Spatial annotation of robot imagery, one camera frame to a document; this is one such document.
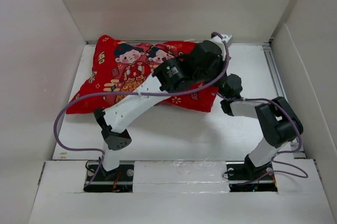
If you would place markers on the red cartoon print pillowcase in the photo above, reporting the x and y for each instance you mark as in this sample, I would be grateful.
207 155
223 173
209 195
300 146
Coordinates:
122 67

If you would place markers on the aluminium rail right side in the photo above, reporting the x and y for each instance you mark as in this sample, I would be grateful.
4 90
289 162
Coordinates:
296 148

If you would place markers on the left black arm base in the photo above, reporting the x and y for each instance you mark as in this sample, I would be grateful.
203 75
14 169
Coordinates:
119 180

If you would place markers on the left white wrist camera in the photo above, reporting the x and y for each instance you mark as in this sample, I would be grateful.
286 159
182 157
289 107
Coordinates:
220 39

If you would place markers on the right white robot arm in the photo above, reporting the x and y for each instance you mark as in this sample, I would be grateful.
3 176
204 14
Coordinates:
278 122

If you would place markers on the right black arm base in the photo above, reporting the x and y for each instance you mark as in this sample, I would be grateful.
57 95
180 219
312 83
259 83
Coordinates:
243 176

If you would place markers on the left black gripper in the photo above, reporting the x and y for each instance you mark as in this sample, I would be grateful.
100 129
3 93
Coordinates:
221 64

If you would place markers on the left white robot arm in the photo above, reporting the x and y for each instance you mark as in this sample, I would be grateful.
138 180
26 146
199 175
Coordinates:
167 80

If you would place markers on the white taped foam block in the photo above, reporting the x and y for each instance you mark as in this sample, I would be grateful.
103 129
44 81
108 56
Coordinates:
180 177

